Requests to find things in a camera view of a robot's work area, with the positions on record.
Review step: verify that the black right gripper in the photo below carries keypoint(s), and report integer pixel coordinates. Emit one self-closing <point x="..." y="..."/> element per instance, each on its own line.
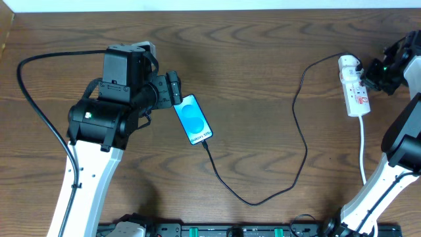
<point x="375" y="74"/>

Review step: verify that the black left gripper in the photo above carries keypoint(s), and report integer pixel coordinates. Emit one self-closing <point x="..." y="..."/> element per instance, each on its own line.
<point x="165" y="93"/>

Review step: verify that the blue Samsung Galaxy smartphone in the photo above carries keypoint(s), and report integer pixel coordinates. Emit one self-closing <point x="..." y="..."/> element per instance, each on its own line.
<point x="193" y="120"/>

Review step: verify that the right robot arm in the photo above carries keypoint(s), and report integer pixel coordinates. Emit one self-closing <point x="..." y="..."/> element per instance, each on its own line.
<point x="400" y="162"/>

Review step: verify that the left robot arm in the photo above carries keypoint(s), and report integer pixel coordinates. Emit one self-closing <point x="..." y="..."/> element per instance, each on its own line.
<point x="100" y="125"/>

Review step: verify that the white charger plug adapter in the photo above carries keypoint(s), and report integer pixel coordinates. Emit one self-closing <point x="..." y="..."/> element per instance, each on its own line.
<point x="348" y="69"/>

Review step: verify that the white power strip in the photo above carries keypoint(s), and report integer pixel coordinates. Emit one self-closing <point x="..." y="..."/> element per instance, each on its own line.
<point x="356" y="96"/>

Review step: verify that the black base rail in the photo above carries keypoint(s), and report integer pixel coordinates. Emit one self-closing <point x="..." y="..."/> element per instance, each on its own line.
<point x="137" y="225"/>

